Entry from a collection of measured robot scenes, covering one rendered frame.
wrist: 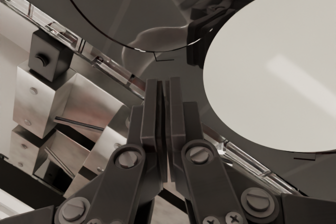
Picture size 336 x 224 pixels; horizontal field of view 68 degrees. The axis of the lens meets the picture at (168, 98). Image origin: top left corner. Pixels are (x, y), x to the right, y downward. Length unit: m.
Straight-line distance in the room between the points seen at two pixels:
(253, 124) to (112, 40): 0.10
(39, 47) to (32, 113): 0.08
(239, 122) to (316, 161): 0.05
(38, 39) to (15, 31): 0.16
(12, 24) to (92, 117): 0.16
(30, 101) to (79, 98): 0.04
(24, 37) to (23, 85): 0.12
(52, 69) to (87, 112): 0.07
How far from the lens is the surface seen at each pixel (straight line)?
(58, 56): 0.19
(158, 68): 0.15
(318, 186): 0.20
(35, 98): 0.23
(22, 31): 0.34
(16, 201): 0.27
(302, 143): 0.17
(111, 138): 0.21
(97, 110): 0.24
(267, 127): 0.16
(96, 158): 0.24
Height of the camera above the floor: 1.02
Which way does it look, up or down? 47 degrees down
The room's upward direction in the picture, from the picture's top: 151 degrees counter-clockwise
